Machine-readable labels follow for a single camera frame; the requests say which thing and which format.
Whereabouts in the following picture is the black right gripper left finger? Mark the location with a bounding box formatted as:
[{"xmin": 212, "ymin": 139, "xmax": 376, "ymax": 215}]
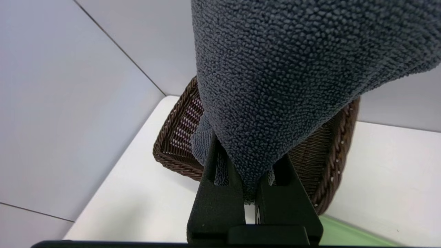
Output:
[{"xmin": 186, "ymin": 133, "xmax": 247, "ymax": 243}]

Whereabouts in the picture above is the dark grey towel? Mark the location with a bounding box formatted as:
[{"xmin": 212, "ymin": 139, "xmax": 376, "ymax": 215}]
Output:
[{"xmin": 191, "ymin": 0, "xmax": 441, "ymax": 204}]

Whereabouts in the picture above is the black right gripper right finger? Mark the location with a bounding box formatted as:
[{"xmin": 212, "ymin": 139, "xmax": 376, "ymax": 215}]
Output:
[{"xmin": 255, "ymin": 153, "xmax": 324, "ymax": 243}]

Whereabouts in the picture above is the light green plastic tray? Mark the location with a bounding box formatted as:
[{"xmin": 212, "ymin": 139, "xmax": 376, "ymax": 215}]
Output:
[{"xmin": 319, "ymin": 214, "xmax": 403, "ymax": 247}]

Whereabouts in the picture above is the dark brown wicker basket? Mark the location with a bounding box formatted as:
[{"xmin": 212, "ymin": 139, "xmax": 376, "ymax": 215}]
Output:
[{"xmin": 153, "ymin": 76, "xmax": 360, "ymax": 216}]

